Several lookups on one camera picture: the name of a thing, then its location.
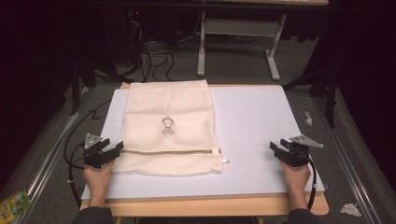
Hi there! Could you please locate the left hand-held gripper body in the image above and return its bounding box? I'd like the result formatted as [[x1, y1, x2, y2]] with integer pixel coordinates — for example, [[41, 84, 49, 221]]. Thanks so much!
[[83, 133, 110, 169]]

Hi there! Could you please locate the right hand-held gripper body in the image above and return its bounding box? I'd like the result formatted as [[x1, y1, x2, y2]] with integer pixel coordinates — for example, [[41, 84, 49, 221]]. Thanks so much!
[[279, 133, 324, 168]]

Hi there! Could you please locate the cream mesh laundry bag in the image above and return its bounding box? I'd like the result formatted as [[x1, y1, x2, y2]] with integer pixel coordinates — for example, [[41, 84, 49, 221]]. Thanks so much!
[[111, 79, 231, 177]]

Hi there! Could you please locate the person's right hand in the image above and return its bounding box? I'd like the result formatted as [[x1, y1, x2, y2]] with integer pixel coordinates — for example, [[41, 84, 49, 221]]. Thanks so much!
[[279, 161, 312, 199]]

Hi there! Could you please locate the person's left hand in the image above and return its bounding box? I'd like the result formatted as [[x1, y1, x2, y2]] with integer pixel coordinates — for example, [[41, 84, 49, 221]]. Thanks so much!
[[82, 161, 116, 198]]

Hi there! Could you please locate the white table mat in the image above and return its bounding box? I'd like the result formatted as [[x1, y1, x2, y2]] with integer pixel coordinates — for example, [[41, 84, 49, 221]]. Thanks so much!
[[80, 85, 326, 201]]

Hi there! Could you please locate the black metal stand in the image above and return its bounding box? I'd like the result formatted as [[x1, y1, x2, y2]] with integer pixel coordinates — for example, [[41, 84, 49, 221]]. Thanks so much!
[[68, 59, 98, 117], [281, 66, 340, 129]]

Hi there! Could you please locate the large crumpled white tissue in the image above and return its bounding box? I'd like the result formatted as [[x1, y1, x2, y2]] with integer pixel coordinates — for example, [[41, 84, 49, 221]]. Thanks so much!
[[339, 203, 363, 218]]

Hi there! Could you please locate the green yellow packet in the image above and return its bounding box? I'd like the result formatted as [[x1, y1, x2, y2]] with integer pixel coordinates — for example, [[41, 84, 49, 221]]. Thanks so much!
[[0, 188, 34, 224]]

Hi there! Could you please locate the wooden table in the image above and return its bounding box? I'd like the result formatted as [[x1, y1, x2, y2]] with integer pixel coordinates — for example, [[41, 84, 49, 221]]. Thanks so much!
[[79, 81, 330, 217]]

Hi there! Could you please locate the right hand-held gripper cable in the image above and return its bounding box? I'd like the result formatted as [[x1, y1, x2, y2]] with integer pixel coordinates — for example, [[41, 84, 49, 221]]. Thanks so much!
[[303, 151, 318, 211]]

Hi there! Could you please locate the hand-held gripper cable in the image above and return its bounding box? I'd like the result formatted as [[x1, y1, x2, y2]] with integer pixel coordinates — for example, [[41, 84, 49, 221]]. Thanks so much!
[[66, 142, 89, 210], [303, 151, 318, 211]]

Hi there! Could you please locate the black floor cable loop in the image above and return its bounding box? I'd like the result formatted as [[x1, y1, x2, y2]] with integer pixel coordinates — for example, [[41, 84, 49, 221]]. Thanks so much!
[[64, 99, 112, 171]]

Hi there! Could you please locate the left hand-held gripper cable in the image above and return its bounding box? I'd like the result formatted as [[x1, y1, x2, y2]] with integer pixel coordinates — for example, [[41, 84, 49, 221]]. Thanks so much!
[[66, 142, 89, 210]]

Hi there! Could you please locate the metal floor rail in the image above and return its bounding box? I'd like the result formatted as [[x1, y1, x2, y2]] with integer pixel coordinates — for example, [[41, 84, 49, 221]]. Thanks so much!
[[13, 87, 94, 224], [312, 95, 376, 224]]

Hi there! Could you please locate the tangle of black floor cables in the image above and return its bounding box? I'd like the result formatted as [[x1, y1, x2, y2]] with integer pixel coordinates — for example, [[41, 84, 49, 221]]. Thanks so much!
[[122, 18, 180, 84]]

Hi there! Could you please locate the white metal desk frame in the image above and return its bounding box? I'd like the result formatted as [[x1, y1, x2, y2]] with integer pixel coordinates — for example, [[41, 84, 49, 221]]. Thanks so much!
[[196, 10, 288, 82]]

